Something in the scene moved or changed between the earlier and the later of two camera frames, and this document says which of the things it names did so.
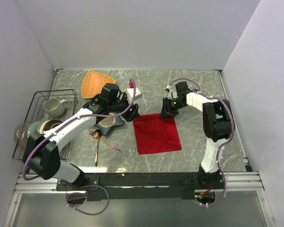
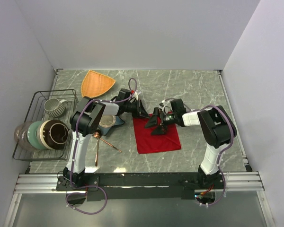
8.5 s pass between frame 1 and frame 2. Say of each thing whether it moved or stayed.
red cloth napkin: stayed
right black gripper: moved
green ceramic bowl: stayed
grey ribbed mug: stayed
